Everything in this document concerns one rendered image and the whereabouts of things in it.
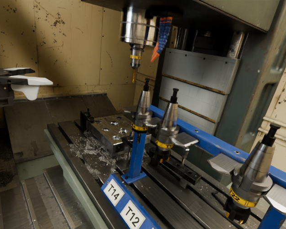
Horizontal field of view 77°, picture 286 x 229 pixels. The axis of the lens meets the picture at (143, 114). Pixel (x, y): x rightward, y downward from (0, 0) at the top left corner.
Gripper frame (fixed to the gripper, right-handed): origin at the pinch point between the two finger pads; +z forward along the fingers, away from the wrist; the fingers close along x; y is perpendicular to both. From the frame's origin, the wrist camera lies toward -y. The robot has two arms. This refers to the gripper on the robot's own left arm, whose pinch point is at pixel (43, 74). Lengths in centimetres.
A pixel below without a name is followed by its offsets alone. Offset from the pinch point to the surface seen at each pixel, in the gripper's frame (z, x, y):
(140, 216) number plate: 13, 33, 35
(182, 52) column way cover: 81, -9, -10
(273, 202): 15, 58, 9
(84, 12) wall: 66, -102, -29
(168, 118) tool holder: 18.7, 32.5, 4.5
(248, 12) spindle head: 55, 31, -27
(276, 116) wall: 117, 45, 18
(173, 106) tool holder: 19.5, 32.7, 1.3
